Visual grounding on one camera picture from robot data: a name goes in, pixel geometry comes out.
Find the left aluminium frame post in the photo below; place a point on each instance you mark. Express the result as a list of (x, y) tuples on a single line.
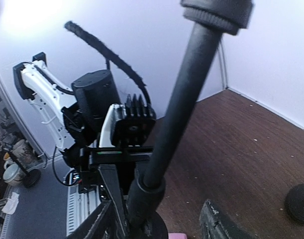
[(223, 66)]

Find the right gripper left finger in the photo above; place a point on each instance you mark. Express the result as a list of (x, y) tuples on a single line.
[(95, 225)]

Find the black microphone stand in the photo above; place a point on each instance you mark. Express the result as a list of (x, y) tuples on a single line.
[(294, 203), (212, 19)]

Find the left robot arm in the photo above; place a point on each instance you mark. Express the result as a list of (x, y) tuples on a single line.
[(73, 114)]

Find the pink microphone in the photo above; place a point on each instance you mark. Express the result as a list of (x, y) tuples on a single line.
[(177, 236)]

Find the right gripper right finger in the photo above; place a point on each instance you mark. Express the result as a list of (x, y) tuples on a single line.
[(215, 224)]

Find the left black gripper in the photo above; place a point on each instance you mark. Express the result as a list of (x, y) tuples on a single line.
[(115, 177)]

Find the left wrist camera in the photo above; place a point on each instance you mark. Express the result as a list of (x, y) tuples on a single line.
[(127, 124)]

